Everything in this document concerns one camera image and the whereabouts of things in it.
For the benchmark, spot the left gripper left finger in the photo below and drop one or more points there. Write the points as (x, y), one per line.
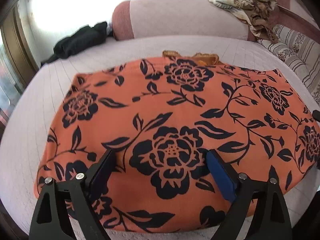
(50, 218)

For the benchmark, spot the striped floral cushion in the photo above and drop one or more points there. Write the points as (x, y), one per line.
(300, 53)

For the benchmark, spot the pink quilted bolster headboard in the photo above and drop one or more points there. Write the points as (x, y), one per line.
(149, 18)

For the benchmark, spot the stained glass wooden door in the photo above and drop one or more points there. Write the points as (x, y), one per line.
(18, 66)

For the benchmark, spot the orange black floral blouse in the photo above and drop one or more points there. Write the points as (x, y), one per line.
(161, 116)

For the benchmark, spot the black clothes pile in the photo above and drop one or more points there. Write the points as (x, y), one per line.
(86, 37)

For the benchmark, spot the beige brown floral cloth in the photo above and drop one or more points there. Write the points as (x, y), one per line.
(254, 13)

